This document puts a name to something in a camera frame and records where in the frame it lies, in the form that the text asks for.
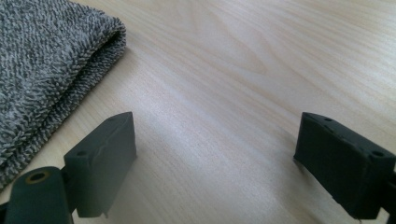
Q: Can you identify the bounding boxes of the grey terry towel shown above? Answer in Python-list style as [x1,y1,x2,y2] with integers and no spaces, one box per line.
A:
[0,0,127,190]

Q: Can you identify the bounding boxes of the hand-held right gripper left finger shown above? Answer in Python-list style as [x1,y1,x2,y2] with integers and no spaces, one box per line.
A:
[64,111,137,218]

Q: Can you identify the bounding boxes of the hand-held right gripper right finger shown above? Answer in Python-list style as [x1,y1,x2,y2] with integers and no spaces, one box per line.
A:
[293,111,396,220]

